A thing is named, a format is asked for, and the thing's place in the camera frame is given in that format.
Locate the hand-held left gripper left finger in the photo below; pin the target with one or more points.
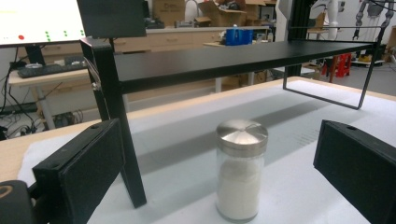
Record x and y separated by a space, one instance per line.
84 174

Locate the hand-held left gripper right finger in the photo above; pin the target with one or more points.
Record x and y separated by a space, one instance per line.
358 168

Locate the glass jar with metal lid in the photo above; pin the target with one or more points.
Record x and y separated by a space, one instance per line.
240 174

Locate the black metal shelf rack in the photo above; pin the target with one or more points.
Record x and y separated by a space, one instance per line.
199 65

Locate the white cloth mat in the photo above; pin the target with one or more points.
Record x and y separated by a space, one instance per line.
280 149

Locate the wooden desk with white legs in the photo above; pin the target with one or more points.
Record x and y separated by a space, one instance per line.
43 84

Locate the red plastic stool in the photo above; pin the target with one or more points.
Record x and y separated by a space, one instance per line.
342 64

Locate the black keyboard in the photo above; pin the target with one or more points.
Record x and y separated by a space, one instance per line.
46 69

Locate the grey humanoid robot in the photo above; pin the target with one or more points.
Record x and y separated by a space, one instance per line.
375 15

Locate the white robot body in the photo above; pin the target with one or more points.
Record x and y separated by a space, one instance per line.
330 14

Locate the black monitor back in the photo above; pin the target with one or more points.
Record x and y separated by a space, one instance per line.
112 18

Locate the computer monitor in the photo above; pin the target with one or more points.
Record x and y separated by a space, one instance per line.
37 18

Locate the long wooden cabinet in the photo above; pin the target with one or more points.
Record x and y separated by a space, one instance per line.
174 39

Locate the blue plastic container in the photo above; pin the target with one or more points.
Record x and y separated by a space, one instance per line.
238 36

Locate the closed cardboard box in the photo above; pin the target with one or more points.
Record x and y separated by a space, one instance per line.
168 11

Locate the open cardboard box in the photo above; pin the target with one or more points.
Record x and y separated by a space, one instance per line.
222 14

